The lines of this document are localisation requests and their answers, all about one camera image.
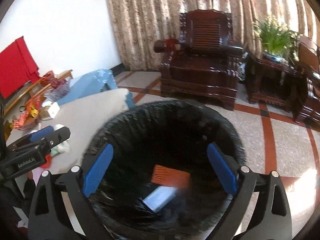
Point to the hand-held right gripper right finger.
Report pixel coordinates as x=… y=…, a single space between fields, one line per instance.
x=222 y=170

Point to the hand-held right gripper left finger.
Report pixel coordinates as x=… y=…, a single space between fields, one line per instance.
x=97 y=170

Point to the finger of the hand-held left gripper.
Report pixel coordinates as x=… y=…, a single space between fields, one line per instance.
x=41 y=133
x=58 y=136

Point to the white tissue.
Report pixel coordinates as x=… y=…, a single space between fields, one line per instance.
x=61 y=148

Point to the pink face mask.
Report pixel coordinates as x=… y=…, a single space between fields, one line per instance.
x=37 y=173

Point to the trash bin with black bag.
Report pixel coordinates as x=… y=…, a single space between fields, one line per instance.
x=150 y=130

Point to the tray of red snack packets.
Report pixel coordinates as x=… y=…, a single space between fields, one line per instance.
x=27 y=115

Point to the beige tissue box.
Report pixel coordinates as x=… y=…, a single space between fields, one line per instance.
x=52 y=110

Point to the orange peel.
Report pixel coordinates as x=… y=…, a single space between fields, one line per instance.
x=46 y=161

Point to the light wooden cabinet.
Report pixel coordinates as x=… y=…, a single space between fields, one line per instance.
x=20 y=97

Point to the glass fruit bowl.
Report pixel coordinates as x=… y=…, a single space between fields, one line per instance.
x=55 y=87

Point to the orange snack packet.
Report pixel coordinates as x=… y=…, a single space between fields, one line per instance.
x=170 y=176

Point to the blue plastic stool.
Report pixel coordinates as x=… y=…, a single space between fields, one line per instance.
x=87 y=82

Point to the white and blue packet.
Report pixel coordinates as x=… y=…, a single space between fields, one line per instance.
x=160 y=197

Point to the red cloth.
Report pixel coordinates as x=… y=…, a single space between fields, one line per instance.
x=15 y=67

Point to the dark wooden armchair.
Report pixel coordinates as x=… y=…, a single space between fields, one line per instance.
x=310 y=100
x=200 y=80

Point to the dark wooden side table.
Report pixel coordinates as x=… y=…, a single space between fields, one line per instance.
x=270 y=80

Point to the green potted plant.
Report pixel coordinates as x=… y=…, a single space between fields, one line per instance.
x=275 y=37

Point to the beige patterned curtain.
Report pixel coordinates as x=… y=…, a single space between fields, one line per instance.
x=150 y=17

